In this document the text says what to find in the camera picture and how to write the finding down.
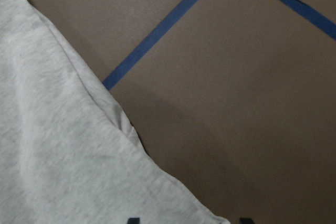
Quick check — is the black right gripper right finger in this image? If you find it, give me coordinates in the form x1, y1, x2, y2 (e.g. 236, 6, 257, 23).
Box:
239, 218, 254, 224

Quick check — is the grey cartoon print t-shirt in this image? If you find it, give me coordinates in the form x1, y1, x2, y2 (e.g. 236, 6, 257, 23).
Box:
1, 0, 227, 223

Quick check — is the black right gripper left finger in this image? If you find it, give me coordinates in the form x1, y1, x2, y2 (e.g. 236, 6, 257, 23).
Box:
127, 217, 139, 224

